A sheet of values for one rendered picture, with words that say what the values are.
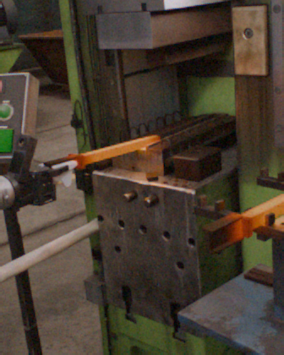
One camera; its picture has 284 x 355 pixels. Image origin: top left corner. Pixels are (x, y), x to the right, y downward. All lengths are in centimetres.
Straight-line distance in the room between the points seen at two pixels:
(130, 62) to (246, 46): 48
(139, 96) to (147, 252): 53
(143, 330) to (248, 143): 68
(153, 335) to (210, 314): 57
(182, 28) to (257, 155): 41
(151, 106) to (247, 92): 49
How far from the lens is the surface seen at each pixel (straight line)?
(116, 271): 183
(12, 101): 191
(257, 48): 153
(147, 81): 195
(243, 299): 135
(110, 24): 166
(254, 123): 159
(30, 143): 136
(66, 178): 144
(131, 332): 192
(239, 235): 106
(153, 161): 165
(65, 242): 200
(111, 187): 171
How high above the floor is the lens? 143
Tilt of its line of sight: 18 degrees down
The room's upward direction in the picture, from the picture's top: 6 degrees counter-clockwise
